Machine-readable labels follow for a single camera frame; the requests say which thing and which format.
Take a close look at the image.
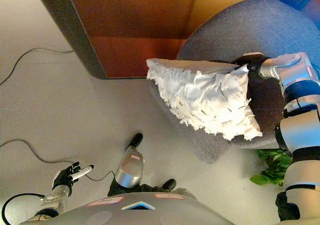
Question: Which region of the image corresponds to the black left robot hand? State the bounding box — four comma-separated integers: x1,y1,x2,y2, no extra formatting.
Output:
51,161,95,190

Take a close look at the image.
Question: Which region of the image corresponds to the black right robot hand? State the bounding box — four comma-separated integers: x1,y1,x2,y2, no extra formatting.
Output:
233,51,272,73

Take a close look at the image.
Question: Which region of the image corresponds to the white shaggy throw pillow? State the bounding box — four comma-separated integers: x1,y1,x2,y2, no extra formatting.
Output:
146,57,263,142

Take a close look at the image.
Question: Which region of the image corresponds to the grey fabric tub armchair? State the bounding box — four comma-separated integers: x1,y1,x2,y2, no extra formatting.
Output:
147,0,320,165

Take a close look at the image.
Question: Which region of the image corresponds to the silver left robot leg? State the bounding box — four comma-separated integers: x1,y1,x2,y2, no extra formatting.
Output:
107,132,146,197

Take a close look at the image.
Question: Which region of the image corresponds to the silver robot leg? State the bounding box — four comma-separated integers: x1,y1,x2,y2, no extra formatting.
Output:
161,178,198,198
107,132,146,197

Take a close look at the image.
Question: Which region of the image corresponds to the grey robot torso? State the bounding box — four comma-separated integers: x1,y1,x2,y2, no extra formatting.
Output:
49,192,236,225

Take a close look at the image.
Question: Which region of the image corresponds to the silver right robot leg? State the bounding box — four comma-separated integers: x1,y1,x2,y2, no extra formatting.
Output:
161,178,198,198

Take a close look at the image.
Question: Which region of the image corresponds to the green leafy potted plant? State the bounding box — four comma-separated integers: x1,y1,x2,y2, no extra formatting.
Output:
249,148,294,186

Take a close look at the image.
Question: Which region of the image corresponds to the reddish brown wooden cabinet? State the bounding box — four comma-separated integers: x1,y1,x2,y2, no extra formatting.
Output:
31,0,201,80

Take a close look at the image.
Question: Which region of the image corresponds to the thin dark floor cable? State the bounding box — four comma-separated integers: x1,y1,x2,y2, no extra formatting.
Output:
0,47,116,182

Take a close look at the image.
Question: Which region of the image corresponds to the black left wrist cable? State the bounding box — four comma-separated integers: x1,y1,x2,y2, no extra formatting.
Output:
1,192,47,223

